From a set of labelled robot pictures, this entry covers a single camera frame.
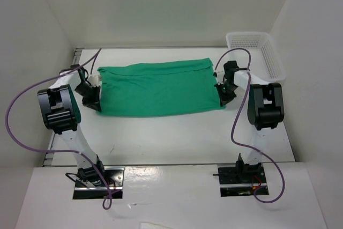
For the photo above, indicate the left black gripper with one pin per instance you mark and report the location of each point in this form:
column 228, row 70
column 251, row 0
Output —
column 92, row 103

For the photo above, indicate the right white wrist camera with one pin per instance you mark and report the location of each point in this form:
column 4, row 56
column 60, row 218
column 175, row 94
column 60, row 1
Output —
column 219, row 76

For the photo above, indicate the white plastic mesh basket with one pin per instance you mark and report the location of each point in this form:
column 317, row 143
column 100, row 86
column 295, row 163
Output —
column 265, row 59

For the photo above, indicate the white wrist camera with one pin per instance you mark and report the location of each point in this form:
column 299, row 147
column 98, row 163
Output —
column 219, row 76
column 95, row 80

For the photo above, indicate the aluminium table edge rail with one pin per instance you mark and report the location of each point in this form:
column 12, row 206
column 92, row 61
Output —
column 48, row 159

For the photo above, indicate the green tank top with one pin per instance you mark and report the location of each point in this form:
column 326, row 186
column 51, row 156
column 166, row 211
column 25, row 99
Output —
column 159, row 89

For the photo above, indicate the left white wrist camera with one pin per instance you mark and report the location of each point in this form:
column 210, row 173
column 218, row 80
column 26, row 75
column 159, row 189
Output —
column 95, row 80

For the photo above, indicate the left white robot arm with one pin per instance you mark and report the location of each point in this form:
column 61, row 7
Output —
column 61, row 114

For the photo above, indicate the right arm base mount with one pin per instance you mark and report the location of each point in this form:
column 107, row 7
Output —
column 241, row 179

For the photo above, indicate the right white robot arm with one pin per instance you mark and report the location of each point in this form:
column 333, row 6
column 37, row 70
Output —
column 265, row 111

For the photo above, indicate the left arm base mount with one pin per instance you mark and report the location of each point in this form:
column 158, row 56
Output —
column 85, row 190

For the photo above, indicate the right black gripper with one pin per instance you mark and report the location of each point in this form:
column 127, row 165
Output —
column 224, row 99

